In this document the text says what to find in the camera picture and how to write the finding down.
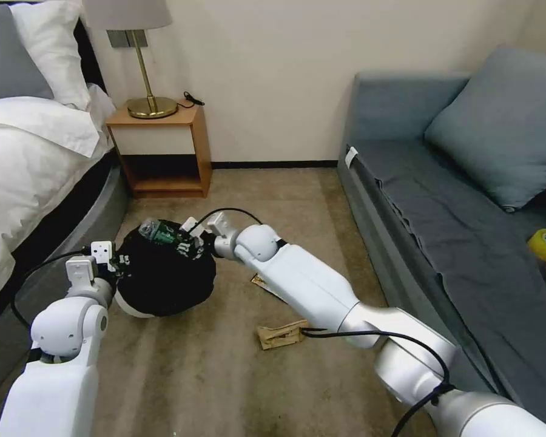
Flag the white duvet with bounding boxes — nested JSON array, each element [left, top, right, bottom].
[[0, 84, 119, 297]]

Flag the crushed green plastic bottle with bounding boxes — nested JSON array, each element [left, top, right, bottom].
[[138, 218, 184, 247]]

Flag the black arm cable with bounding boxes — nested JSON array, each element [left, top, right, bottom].
[[12, 246, 93, 330], [300, 327, 457, 437]]

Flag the grey-blue cushion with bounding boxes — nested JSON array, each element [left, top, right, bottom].
[[423, 44, 546, 211]]

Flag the grey bed frame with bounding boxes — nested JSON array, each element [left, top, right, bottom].
[[0, 160, 130, 342]]

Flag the grey-blue sofa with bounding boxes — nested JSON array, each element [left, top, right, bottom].
[[336, 43, 546, 424]]

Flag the black lamp cord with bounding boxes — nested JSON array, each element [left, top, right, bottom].
[[176, 90, 206, 110]]

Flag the wooden nightstand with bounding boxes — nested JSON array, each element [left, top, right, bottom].
[[105, 99, 213, 199]]

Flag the crumpled brown cardboard piece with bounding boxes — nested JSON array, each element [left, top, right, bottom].
[[256, 320, 309, 351]]

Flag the grey wall switch plate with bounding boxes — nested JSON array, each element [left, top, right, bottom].
[[106, 29, 150, 49]]

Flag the yellow snack wrapper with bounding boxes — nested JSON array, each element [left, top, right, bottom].
[[249, 272, 288, 303]]

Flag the black baseboard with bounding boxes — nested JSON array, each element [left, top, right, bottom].
[[211, 160, 339, 170]]

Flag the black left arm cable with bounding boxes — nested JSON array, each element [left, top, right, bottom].
[[12, 246, 93, 330]]

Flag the grey pillow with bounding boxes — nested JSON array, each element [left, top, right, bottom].
[[0, 4, 55, 103]]

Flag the white bin with black bag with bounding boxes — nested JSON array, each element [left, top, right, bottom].
[[116, 220, 217, 319]]

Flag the black headboard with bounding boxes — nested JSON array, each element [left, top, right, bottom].
[[72, 19, 109, 95]]

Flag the brass table lamp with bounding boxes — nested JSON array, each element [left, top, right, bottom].
[[81, 0, 179, 120]]

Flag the white pillow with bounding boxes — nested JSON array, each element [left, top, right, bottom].
[[10, 0, 93, 111]]

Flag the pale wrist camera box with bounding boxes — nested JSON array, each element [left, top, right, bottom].
[[181, 216, 206, 237], [90, 240, 116, 270]]

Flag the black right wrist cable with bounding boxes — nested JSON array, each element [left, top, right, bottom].
[[194, 208, 264, 234]]

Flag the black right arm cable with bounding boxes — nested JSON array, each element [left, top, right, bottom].
[[300, 327, 457, 437]]

